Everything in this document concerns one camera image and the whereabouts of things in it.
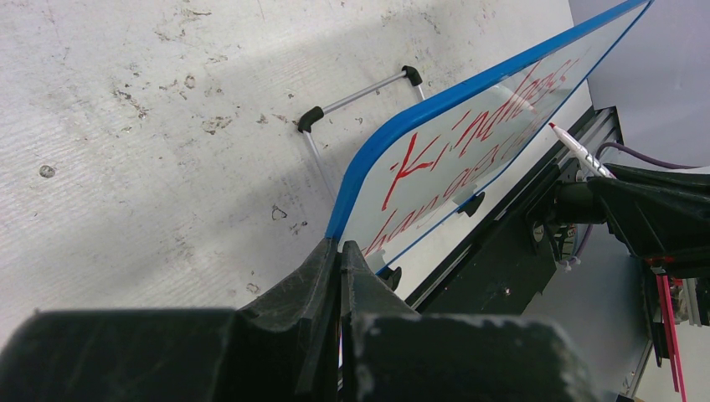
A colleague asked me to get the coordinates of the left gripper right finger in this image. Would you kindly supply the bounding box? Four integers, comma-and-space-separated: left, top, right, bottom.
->
341, 240, 598, 401

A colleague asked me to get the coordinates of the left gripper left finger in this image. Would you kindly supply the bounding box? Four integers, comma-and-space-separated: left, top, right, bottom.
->
1, 239, 339, 401

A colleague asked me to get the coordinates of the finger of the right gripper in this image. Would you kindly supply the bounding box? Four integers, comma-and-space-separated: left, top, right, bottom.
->
588, 176, 709, 278
606, 164, 709, 194

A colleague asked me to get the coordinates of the red whiteboard marker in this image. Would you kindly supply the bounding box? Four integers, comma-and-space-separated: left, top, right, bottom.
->
548, 122, 615, 179

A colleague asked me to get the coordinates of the blue framed whiteboard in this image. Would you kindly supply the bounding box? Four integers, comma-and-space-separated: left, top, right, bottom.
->
325, 1, 650, 263

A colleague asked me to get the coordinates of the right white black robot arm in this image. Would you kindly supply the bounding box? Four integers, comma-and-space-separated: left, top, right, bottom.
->
527, 164, 709, 279

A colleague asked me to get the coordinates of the whiteboard metal stand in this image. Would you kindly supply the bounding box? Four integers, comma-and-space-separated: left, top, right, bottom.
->
296, 64, 427, 201

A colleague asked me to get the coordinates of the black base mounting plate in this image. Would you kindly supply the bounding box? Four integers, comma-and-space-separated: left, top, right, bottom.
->
404, 108, 617, 317

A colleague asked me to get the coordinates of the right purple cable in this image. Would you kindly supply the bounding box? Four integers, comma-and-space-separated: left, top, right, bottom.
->
571, 142, 700, 265

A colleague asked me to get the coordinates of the aluminium frame rail right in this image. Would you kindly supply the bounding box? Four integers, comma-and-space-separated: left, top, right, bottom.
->
573, 106, 623, 159

